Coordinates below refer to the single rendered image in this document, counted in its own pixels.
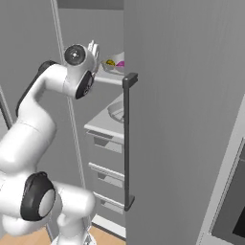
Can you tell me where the dark grey door handle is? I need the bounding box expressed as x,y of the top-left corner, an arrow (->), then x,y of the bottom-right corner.
122,72 -> 140,212

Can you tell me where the grey fridge freezer body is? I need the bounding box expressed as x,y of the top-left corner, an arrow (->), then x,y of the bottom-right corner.
56,0 -> 127,241

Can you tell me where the grey fridge door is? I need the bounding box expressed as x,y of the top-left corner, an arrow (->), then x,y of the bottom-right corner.
123,0 -> 245,245

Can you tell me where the white container with lemon, onion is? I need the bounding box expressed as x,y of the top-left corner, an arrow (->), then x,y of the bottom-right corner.
100,52 -> 125,77

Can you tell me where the grey freezer door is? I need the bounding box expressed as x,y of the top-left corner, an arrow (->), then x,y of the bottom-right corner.
0,0 -> 88,245

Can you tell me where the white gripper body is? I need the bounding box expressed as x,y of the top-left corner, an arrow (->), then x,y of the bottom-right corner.
87,39 -> 100,70

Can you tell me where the white food container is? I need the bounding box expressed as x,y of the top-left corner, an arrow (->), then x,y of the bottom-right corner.
106,95 -> 125,124

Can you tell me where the white freezer shelf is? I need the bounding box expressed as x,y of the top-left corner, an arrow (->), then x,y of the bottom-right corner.
83,93 -> 125,140

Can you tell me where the white freezer rack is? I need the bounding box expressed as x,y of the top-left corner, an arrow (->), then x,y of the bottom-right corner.
94,67 -> 125,87

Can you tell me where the grey oven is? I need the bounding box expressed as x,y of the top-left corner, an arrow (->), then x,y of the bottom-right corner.
195,94 -> 245,245

